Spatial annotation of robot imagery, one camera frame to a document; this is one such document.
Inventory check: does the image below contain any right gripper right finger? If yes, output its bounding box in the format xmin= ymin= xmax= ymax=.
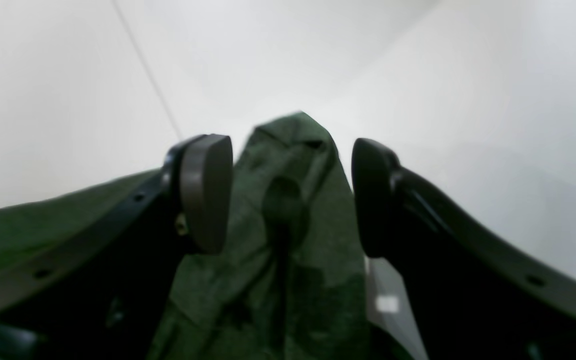
xmin=350 ymin=137 xmax=576 ymax=360

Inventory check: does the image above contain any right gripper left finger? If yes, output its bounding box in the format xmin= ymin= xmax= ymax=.
xmin=0 ymin=134 xmax=233 ymax=360

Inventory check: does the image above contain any dark green t-shirt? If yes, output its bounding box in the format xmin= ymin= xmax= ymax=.
xmin=0 ymin=111 xmax=414 ymax=360

